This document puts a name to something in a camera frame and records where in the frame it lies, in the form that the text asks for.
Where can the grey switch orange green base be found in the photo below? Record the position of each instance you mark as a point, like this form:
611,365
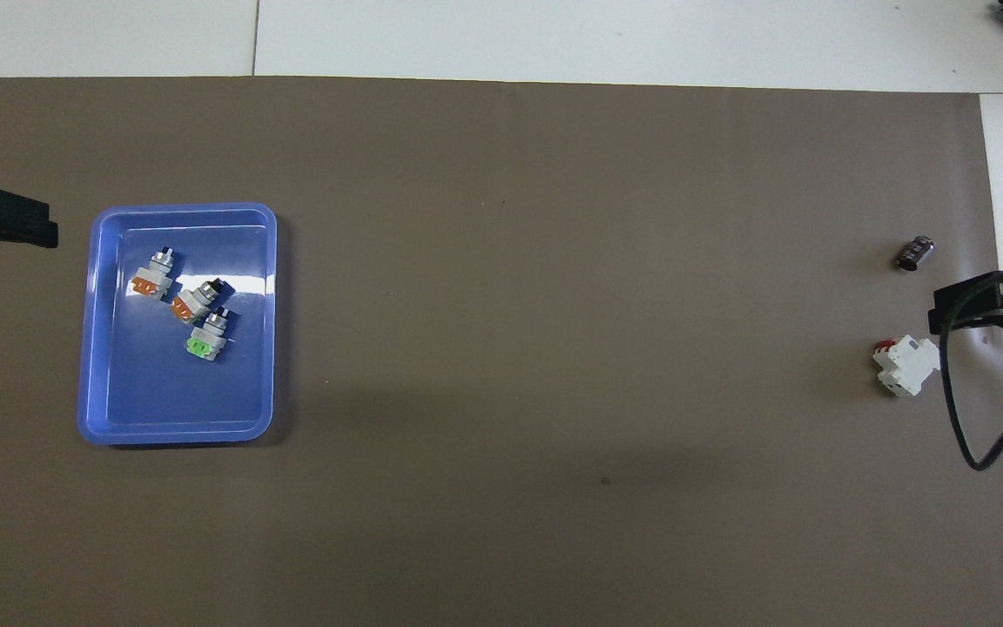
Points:
205,338

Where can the white circuit breaker red lever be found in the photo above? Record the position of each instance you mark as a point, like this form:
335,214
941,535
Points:
909,366

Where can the brown table mat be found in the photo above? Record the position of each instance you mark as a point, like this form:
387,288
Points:
501,392

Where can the grey selector switch orange base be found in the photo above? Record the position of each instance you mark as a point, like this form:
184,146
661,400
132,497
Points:
195,301
153,277

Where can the blue plastic tray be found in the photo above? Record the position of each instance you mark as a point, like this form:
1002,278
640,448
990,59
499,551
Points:
179,396

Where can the small dark terminal block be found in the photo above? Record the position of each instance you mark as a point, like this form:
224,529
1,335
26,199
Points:
915,252

